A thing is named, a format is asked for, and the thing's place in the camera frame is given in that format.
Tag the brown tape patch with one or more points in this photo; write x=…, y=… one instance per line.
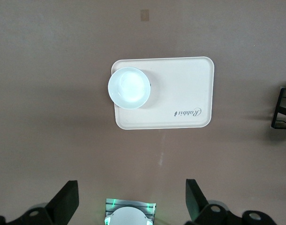
x=145, y=15

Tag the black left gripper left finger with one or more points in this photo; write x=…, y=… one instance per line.
x=65, y=201

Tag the left arm aluminium base plate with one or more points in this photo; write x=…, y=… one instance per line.
x=131, y=202

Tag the beige rectangular tray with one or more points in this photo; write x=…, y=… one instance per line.
x=180, y=89

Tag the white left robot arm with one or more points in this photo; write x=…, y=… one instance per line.
x=126, y=216

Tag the white bowl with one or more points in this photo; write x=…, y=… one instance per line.
x=129, y=87

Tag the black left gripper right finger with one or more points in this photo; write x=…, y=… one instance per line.
x=194, y=201

